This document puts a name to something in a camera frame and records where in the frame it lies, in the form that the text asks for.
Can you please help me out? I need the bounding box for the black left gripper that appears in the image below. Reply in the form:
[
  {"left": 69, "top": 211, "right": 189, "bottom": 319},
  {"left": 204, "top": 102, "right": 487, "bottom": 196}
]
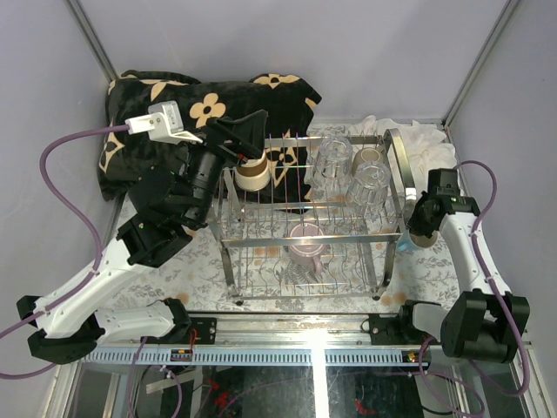
[{"left": 171, "top": 109, "right": 265, "bottom": 226}]

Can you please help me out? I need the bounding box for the light blue mug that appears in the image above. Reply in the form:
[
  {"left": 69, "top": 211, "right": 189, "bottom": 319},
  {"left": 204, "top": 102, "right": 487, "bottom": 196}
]
[{"left": 396, "top": 230, "right": 439, "bottom": 252}]

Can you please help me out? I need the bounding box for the clear glass tumbler front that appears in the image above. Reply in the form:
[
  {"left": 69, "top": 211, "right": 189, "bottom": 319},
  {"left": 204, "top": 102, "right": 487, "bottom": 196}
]
[{"left": 346, "top": 161, "right": 392, "bottom": 212}]

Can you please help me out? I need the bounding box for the clear glass tumbler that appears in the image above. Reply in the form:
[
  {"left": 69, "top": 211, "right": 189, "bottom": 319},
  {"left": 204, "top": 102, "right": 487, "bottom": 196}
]
[
  {"left": 311, "top": 136, "right": 353, "bottom": 200},
  {"left": 346, "top": 161, "right": 392, "bottom": 212}
]

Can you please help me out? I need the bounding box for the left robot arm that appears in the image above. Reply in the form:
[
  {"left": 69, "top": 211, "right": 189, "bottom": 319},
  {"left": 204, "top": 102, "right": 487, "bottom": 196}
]
[{"left": 17, "top": 102, "right": 267, "bottom": 365}]

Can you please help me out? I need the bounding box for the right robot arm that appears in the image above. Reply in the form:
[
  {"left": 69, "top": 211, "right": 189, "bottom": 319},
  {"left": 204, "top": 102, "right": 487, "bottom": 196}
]
[{"left": 396, "top": 168, "right": 530, "bottom": 363}]

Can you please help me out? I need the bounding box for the stainless steel dish rack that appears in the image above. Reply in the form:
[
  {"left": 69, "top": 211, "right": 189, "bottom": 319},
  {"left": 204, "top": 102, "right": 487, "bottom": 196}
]
[{"left": 209, "top": 128, "right": 416, "bottom": 305}]

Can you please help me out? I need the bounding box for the black floral plush blanket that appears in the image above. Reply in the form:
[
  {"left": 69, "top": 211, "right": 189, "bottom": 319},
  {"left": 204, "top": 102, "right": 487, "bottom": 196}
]
[{"left": 97, "top": 70, "right": 322, "bottom": 201}]

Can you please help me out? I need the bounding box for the white crumpled cloth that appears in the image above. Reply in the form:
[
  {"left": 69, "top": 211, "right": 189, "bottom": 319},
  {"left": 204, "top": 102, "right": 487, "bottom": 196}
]
[{"left": 347, "top": 115, "right": 457, "bottom": 194}]

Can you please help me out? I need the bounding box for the olive beige mug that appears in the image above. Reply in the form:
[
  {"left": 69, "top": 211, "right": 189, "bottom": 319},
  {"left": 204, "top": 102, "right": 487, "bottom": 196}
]
[{"left": 351, "top": 147, "right": 384, "bottom": 175}]

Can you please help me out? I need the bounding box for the floral patterned table mat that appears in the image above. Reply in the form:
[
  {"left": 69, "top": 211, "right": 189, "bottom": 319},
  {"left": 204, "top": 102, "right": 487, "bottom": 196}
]
[{"left": 93, "top": 121, "right": 480, "bottom": 315}]

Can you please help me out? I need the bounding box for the pink mug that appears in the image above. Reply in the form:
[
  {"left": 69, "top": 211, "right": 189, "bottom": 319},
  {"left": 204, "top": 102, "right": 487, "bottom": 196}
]
[{"left": 287, "top": 222, "right": 325, "bottom": 276}]

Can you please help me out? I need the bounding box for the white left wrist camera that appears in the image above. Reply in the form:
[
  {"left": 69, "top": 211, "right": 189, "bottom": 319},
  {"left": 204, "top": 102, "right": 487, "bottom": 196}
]
[{"left": 125, "top": 101, "right": 203, "bottom": 145}]

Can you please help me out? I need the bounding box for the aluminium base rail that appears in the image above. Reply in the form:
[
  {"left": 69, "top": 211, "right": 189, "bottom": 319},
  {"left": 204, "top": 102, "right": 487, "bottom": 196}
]
[{"left": 83, "top": 313, "right": 425, "bottom": 368}]

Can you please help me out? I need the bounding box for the left aluminium frame post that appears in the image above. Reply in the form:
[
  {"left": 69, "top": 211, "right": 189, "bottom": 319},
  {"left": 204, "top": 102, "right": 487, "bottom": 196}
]
[{"left": 64, "top": 0, "right": 118, "bottom": 82}]

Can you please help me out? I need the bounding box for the aluminium frame post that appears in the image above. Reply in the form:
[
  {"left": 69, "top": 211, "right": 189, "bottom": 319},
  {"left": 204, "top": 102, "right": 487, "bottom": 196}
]
[
  {"left": 441, "top": 0, "right": 523, "bottom": 127},
  {"left": 64, "top": 0, "right": 118, "bottom": 82}
]

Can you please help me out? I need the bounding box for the right aluminium frame post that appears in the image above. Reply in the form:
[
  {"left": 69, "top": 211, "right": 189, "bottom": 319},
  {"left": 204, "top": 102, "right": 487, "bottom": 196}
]
[{"left": 441, "top": 0, "right": 523, "bottom": 127}]

